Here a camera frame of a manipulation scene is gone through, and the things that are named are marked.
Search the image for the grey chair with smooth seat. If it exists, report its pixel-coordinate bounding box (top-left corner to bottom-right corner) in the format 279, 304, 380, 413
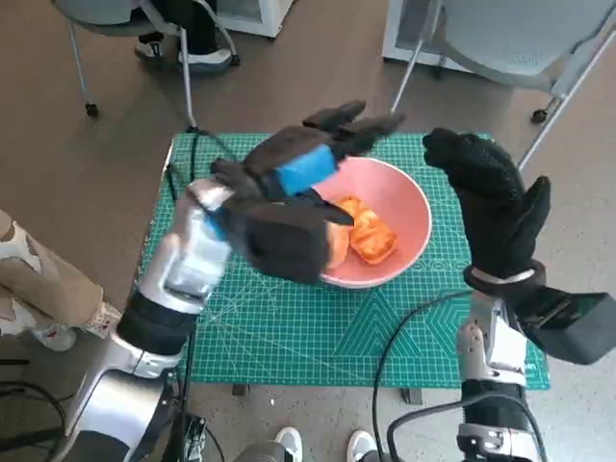
52, 0, 242, 132

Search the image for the black device with cables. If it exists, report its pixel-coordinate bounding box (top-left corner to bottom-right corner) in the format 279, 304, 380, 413
180, 416, 208, 462

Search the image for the small white cabinet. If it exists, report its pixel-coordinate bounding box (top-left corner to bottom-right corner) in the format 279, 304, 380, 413
218, 0, 295, 39

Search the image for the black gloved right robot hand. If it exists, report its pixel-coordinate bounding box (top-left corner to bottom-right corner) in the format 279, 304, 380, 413
422, 127, 552, 280

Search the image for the standing person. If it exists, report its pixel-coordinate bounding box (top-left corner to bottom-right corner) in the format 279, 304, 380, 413
0, 209, 121, 352

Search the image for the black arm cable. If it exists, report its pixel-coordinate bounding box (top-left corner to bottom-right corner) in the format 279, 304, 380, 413
372, 291, 545, 462
166, 128, 237, 203

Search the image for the black floor cable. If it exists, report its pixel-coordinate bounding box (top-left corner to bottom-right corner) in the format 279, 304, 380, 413
0, 379, 73, 434

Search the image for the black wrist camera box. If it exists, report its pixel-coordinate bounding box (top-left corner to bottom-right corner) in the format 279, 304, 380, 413
514, 286, 612, 365
223, 199, 338, 286

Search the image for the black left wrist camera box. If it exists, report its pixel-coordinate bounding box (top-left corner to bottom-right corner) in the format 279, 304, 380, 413
223, 199, 338, 286

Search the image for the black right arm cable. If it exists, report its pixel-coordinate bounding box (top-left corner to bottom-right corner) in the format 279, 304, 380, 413
372, 291, 545, 462

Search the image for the orange rectangular toy bread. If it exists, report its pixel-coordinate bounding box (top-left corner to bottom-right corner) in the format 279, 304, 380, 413
334, 194, 398, 266

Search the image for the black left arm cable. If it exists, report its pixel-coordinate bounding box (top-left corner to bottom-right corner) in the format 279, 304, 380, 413
166, 128, 237, 203

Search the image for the white cabinet with vent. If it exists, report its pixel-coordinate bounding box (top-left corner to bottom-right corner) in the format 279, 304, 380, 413
382, 0, 458, 62

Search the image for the green cutting mat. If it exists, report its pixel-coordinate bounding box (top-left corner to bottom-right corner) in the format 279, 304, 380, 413
141, 133, 552, 390

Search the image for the seated person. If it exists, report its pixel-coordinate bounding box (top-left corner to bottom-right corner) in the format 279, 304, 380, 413
134, 0, 235, 68

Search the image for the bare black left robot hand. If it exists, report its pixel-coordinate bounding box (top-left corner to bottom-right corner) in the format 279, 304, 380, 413
211, 99, 408, 227

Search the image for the pink bowl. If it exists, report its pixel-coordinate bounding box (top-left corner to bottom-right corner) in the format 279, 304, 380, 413
315, 157, 433, 290

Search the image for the grey mesh chair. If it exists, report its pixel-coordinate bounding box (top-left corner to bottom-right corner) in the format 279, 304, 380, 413
382, 0, 616, 169

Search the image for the white shoe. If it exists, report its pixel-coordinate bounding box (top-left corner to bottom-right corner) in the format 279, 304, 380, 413
346, 430, 377, 462
273, 425, 304, 462

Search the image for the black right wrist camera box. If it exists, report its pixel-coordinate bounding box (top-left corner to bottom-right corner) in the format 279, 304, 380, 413
514, 286, 612, 365

